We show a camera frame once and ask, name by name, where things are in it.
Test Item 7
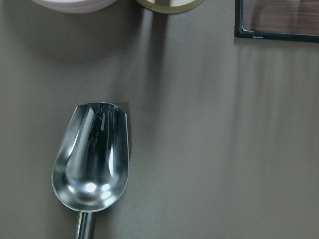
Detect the steel ice scoop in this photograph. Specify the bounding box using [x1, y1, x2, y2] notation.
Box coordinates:
[51, 102, 129, 239]

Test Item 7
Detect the black framed board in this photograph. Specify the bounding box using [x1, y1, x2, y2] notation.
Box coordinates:
[234, 0, 319, 42]

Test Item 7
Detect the pink bowl of ice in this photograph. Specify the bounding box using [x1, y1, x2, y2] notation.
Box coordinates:
[33, 0, 116, 13]

